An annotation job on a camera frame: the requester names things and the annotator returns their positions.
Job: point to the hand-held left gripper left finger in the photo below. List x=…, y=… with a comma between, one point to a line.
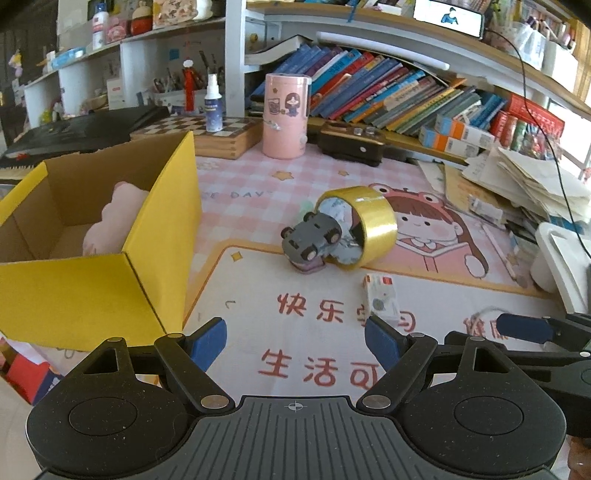
x=210, y=341

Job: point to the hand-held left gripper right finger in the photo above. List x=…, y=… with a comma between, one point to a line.
x=383, y=341

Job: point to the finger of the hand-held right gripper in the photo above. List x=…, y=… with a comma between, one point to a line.
x=554, y=360
x=526, y=327

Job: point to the small white card box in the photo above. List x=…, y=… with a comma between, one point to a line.
x=381, y=295

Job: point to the yellow tape roll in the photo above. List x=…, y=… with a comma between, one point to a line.
x=376, y=221

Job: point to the grey toy car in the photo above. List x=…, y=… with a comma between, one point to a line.
x=307, y=235

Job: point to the yellow cardboard box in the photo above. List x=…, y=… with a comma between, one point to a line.
x=69, y=300

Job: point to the pink plush pig toy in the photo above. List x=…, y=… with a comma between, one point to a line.
x=115, y=221

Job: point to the pink checked desktop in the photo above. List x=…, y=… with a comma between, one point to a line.
x=249, y=217

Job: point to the white pen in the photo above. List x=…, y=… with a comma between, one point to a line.
x=501, y=254

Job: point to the stack of papers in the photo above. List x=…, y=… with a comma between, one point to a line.
x=521, y=175

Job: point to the yellow envelope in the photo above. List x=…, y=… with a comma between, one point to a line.
x=457, y=184

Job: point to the red blue carton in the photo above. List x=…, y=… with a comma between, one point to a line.
x=32, y=376

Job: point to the wooden chessboard box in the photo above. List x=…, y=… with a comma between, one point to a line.
x=221, y=143

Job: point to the dark brown device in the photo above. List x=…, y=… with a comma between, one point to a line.
x=346, y=145

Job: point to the orange blue box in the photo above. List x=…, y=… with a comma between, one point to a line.
x=461, y=129
x=448, y=143

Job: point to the pink cylinder container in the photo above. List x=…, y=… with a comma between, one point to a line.
x=286, y=129

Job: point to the white spray bottle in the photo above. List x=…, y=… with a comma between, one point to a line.
x=214, y=110

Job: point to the black keyboard piano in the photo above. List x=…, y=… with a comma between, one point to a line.
x=83, y=129

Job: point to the row of books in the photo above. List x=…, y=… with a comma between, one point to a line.
x=392, y=92

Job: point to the white brush holder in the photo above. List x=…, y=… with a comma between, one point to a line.
x=171, y=94

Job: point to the red tasselled ornament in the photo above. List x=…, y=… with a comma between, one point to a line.
x=189, y=87

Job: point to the white box red label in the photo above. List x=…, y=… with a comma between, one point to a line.
x=115, y=94

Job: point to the white pen holder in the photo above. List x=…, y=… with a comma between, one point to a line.
x=558, y=60

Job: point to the clear marker pen holder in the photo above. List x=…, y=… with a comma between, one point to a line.
x=526, y=46

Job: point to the white desk hutch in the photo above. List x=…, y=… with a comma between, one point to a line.
x=234, y=55

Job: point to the white cubby shelf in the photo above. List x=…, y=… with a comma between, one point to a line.
x=127, y=64

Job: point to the thick white book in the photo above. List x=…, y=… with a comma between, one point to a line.
x=277, y=50

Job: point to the blue tissue pack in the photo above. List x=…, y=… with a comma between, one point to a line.
x=69, y=56

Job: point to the black smartphone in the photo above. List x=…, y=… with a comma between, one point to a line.
x=448, y=16

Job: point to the white bottle red label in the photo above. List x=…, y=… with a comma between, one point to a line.
x=100, y=30

